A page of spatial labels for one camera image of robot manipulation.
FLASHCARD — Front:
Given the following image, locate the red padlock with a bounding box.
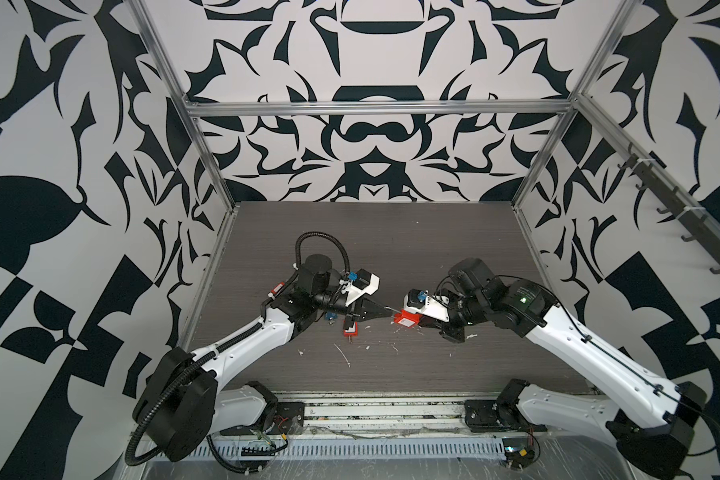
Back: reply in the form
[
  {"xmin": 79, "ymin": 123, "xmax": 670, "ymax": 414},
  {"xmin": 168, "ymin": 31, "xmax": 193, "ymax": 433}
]
[
  {"xmin": 392, "ymin": 311, "xmax": 422, "ymax": 328},
  {"xmin": 268, "ymin": 282, "xmax": 284, "ymax": 299},
  {"xmin": 343, "ymin": 316, "xmax": 359, "ymax": 344}
]

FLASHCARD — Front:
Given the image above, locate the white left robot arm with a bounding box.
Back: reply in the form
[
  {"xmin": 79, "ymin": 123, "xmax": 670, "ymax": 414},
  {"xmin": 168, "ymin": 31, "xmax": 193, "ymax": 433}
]
[{"xmin": 124, "ymin": 254, "xmax": 390, "ymax": 466}]

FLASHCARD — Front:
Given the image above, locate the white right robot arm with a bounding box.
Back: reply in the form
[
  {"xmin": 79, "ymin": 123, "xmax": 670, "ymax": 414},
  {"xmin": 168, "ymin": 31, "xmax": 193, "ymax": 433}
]
[{"xmin": 406, "ymin": 258, "xmax": 706, "ymax": 479}]

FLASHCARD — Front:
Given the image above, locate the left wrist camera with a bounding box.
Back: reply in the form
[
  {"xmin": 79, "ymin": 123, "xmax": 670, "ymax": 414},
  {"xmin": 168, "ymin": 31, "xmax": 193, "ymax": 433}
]
[{"xmin": 342, "ymin": 269, "xmax": 380, "ymax": 306}]

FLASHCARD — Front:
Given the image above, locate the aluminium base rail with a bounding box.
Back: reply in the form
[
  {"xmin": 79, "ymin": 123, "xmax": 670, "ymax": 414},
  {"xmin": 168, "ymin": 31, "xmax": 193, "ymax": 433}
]
[{"xmin": 269, "ymin": 392, "xmax": 637, "ymax": 436}]

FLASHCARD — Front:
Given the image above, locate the white slotted cable duct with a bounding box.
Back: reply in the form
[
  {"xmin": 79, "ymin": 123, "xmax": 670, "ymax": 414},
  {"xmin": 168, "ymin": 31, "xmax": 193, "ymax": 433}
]
[{"xmin": 217, "ymin": 437, "xmax": 506, "ymax": 461}]

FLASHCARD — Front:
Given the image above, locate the black corrugated cable conduit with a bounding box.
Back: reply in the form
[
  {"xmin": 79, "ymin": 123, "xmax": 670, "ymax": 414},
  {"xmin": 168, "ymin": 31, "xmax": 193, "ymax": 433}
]
[{"xmin": 123, "ymin": 231, "xmax": 352, "ymax": 467}]

